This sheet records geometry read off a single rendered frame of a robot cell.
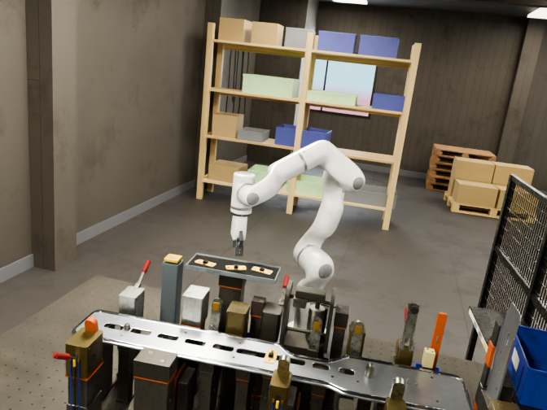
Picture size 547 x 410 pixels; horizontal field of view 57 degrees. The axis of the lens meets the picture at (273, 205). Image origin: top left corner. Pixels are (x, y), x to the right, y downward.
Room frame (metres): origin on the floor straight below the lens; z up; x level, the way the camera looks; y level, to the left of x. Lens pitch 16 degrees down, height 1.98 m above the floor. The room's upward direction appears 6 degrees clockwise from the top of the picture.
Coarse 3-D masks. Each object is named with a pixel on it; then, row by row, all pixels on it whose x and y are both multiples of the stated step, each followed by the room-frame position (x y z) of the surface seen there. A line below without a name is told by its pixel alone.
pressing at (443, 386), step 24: (96, 312) 1.68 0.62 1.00; (120, 336) 1.54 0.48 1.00; (144, 336) 1.56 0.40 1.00; (192, 336) 1.60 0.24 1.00; (216, 336) 1.61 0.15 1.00; (240, 336) 1.63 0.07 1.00; (216, 360) 1.47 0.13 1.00; (240, 360) 1.48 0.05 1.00; (312, 360) 1.53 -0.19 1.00; (336, 360) 1.54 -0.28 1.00; (360, 360) 1.56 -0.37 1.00; (312, 384) 1.41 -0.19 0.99; (336, 384) 1.41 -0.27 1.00; (360, 384) 1.42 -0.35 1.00; (384, 384) 1.44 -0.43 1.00; (408, 384) 1.45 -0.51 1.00; (432, 384) 1.47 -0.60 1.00; (456, 384) 1.48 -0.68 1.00; (432, 408) 1.34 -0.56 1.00; (456, 408) 1.35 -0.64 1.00
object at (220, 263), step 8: (200, 256) 1.96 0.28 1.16; (192, 264) 1.87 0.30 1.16; (200, 264) 1.87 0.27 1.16; (224, 264) 1.90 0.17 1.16; (232, 264) 1.91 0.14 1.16; (240, 264) 1.92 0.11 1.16; (248, 264) 1.93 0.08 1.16; (232, 272) 1.84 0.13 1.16; (240, 272) 1.85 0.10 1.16; (248, 272) 1.86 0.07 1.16; (256, 272) 1.86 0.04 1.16
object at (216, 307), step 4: (216, 300) 1.69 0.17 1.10; (220, 300) 1.69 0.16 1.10; (212, 304) 1.69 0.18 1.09; (216, 304) 1.68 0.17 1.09; (220, 304) 1.69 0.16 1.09; (212, 308) 1.68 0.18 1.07; (216, 308) 1.68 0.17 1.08; (220, 308) 1.68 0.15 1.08; (212, 312) 1.68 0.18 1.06; (216, 312) 1.68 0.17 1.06; (220, 312) 1.68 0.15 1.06; (212, 316) 1.68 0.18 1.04; (216, 316) 1.68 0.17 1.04; (220, 316) 1.68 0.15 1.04; (212, 320) 1.68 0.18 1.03; (216, 320) 1.68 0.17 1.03; (220, 320) 1.69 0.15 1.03; (212, 324) 1.67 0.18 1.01; (216, 324) 1.67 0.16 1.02; (208, 328) 1.67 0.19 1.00; (212, 328) 1.66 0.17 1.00; (216, 328) 1.67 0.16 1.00
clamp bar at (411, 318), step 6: (408, 306) 1.62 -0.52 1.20; (414, 306) 1.59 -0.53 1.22; (408, 312) 1.61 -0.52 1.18; (414, 312) 1.58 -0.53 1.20; (408, 318) 1.60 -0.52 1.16; (414, 318) 1.60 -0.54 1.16; (408, 324) 1.61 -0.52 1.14; (414, 324) 1.60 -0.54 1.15; (408, 330) 1.60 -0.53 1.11; (414, 330) 1.59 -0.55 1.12; (408, 336) 1.60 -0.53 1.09; (402, 342) 1.59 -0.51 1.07; (402, 348) 1.59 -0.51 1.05
